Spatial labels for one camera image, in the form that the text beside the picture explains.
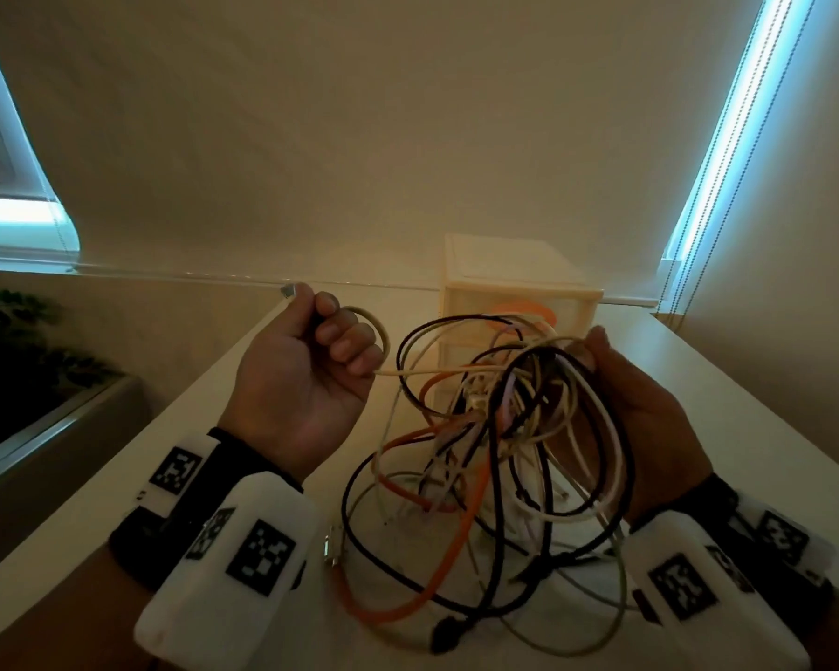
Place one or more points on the person's right hand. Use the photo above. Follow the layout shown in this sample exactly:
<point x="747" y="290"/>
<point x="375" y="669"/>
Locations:
<point x="657" y="447"/>

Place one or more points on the person's left hand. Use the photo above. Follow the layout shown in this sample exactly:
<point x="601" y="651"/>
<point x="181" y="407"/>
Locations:
<point x="294" y="391"/>

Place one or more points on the person's left forearm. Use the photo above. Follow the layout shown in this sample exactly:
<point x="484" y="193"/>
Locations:
<point x="42" y="621"/>

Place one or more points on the bright window corner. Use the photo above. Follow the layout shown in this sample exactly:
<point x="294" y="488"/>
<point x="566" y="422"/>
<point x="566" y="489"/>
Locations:
<point x="7" y="213"/>

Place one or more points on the bright narrow window strip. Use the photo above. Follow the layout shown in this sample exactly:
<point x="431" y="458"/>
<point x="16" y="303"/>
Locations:
<point x="739" y="97"/>

